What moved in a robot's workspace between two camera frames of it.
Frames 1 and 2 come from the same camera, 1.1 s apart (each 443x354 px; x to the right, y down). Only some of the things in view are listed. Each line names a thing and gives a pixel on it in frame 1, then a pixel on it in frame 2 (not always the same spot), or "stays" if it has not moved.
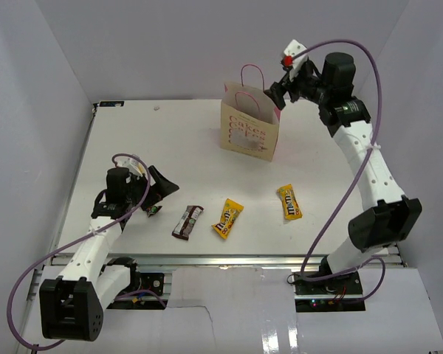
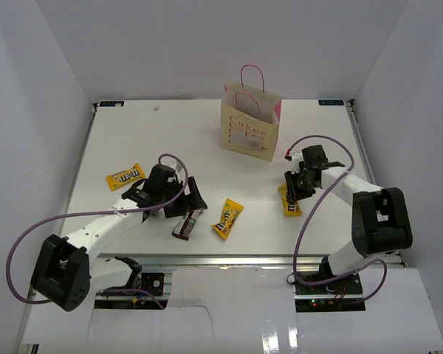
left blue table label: [111, 103] stays
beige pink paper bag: [249, 120] stays
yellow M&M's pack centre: [231, 209] stays
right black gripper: [277, 91] -> [294, 192]
